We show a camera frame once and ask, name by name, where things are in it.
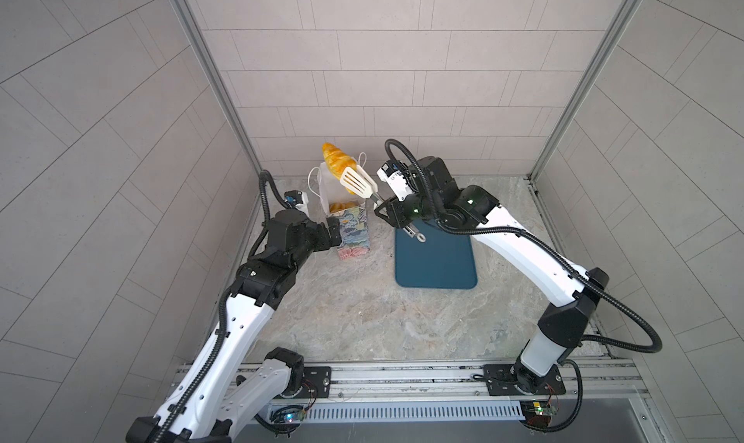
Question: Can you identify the left circuit board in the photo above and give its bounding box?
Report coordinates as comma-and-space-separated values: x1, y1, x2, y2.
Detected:
271, 404, 307, 426

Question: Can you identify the floral paper bag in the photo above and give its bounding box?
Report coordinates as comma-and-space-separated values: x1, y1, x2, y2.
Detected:
307, 162, 370, 260

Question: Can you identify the corner aluminium post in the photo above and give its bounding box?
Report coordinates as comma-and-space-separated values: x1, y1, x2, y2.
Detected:
528, 0, 643, 183
169, 0, 262, 174

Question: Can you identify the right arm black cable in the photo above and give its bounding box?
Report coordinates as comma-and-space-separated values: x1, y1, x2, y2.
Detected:
384, 138, 664, 433

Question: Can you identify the circuit board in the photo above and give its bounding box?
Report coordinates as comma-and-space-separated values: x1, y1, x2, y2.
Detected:
519, 400, 560, 429
271, 404, 307, 426

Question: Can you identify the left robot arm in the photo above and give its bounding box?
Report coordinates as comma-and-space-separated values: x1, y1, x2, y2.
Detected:
125, 209, 342, 442

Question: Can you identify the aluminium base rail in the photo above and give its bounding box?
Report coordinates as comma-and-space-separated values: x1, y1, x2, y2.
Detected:
173, 358, 649, 409

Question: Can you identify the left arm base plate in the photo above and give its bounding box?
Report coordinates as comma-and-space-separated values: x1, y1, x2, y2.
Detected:
277, 367, 332, 400

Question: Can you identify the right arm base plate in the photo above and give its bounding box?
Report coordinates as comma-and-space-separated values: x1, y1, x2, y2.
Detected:
482, 365, 566, 398

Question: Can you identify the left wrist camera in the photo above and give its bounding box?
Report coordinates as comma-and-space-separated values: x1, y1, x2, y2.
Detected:
284, 190, 310, 216

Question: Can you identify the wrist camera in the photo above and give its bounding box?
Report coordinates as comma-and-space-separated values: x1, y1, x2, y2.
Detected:
377, 160, 414, 202
284, 190, 310, 216

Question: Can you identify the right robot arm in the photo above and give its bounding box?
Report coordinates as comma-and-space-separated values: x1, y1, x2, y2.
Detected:
375, 156, 600, 394

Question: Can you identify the yellow striped fake croissant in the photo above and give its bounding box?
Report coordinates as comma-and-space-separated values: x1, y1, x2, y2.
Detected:
322, 143, 358, 179

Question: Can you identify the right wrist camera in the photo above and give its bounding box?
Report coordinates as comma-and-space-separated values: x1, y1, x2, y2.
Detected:
377, 160, 414, 202

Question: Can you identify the right corner aluminium post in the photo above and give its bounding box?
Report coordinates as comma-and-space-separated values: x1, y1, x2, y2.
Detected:
528, 0, 643, 183

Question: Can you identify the teal tray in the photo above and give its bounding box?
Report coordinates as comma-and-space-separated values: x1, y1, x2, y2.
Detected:
394, 224, 478, 290

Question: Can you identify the left corner aluminium post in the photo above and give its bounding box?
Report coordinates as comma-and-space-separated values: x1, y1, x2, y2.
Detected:
169, 0, 262, 174

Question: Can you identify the right circuit board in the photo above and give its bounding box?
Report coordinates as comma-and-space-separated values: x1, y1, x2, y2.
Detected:
519, 400, 560, 429

